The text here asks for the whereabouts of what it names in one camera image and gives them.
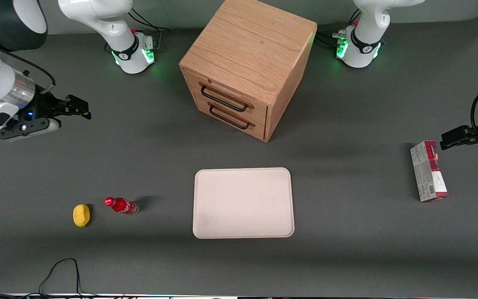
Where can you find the cream rectangular tray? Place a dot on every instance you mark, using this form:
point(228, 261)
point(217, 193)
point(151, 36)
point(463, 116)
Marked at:
point(243, 203)

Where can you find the wooden drawer cabinet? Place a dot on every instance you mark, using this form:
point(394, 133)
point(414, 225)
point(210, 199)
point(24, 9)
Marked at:
point(247, 45)

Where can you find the red and grey carton box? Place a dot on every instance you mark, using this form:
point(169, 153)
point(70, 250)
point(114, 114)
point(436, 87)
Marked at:
point(425, 174)

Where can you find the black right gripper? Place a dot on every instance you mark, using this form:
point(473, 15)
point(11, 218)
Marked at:
point(43, 107)

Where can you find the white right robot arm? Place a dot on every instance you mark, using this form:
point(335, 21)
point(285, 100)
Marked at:
point(110, 16)

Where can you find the red coke bottle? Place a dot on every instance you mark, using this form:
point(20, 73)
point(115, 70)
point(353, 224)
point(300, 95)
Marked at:
point(122, 206)

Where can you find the yellow sponge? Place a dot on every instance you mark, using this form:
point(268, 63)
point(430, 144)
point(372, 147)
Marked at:
point(81, 216)

